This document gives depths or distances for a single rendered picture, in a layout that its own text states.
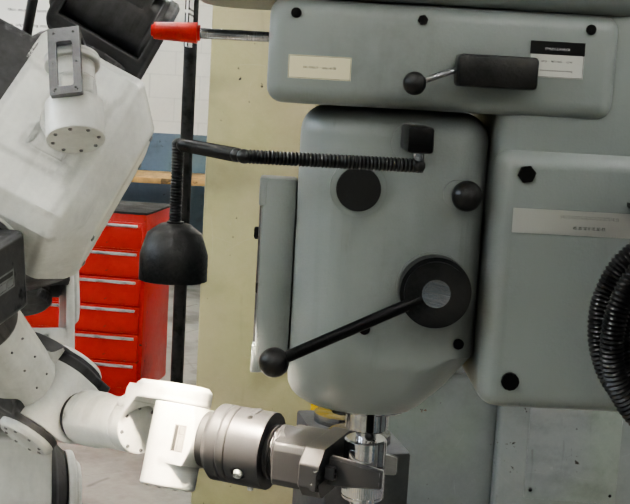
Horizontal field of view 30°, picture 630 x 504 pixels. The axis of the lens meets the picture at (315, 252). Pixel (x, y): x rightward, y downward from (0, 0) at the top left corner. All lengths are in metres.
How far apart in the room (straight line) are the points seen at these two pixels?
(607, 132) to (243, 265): 1.93
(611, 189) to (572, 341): 0.15
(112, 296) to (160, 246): 4.67
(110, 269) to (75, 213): 4.45
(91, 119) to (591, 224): 0.56
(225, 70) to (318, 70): 1.85
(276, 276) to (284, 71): 0.24
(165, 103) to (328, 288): 9.18
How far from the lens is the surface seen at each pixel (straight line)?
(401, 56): 1.14
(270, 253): 1.25
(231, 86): 2.98
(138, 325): 5.88
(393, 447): 1.68
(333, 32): 1.14
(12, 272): 1.40
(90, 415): 1.51
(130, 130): 1.49
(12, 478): 1.82
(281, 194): 1.24
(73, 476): 1.85
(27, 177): 1.42
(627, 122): 1.19
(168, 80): 10.32
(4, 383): 1.51
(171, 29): 1.36
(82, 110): 1.34
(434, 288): 1.14
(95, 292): 5.91
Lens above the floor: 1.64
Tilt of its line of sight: 8 degrees down
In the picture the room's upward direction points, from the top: 3 degrees clockwise
